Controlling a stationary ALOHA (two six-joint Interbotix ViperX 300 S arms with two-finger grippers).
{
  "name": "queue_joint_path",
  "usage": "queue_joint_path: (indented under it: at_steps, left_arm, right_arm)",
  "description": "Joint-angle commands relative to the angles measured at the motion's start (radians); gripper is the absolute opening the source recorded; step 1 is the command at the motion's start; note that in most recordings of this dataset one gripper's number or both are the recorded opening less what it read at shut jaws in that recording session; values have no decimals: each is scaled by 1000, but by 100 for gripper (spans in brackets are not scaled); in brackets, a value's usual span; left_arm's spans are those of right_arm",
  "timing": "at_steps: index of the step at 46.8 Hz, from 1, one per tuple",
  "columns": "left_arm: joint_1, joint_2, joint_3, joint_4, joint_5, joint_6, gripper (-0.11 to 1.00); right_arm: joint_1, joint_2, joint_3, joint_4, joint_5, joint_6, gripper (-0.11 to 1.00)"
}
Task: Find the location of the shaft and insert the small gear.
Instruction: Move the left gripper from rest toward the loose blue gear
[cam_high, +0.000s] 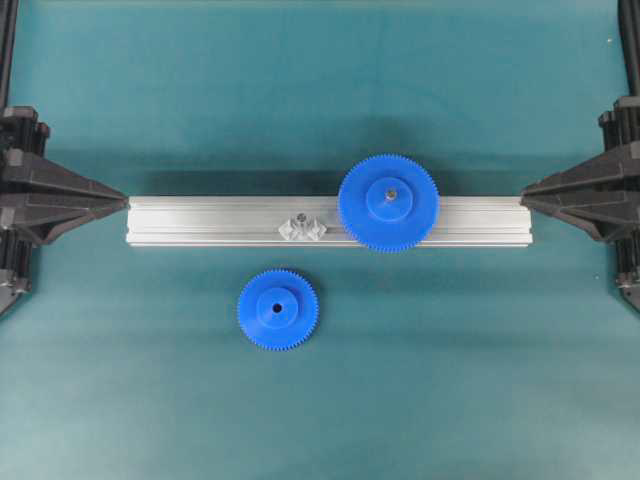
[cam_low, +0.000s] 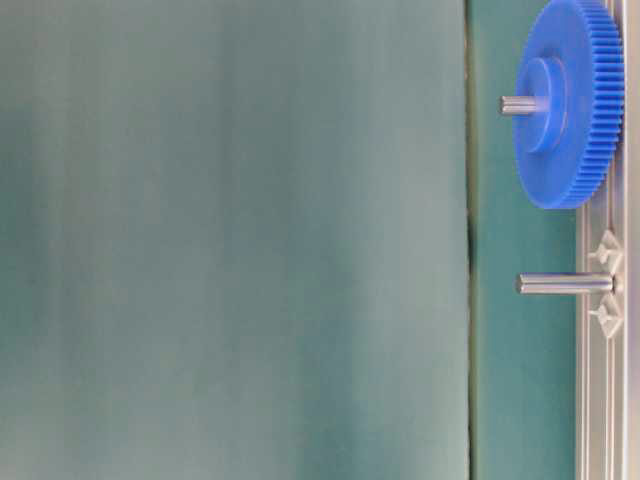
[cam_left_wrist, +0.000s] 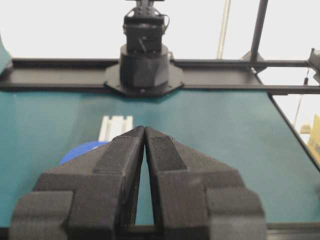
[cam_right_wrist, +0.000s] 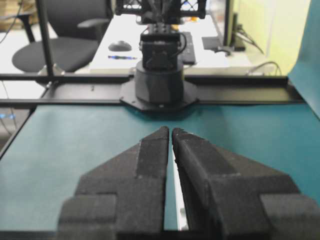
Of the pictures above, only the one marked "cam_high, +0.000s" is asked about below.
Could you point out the silver aluminium extrusion rail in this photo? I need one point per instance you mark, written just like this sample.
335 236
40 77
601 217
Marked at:
253 221

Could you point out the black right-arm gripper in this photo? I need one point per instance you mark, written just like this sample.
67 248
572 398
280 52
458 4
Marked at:
602 178

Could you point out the large blue gear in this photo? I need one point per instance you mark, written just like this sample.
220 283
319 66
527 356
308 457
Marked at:
388 225

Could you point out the black left frame post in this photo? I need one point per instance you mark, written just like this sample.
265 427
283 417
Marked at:
8 21

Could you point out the small blue gear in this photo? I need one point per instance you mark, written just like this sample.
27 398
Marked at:
278 310

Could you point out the black right frame post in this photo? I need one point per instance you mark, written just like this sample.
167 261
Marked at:
628 22

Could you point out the silver shaft mounting bracket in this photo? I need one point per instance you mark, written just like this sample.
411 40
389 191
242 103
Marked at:
302 228

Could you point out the black frame post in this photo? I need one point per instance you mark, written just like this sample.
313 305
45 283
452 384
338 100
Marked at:
8 21
628 22

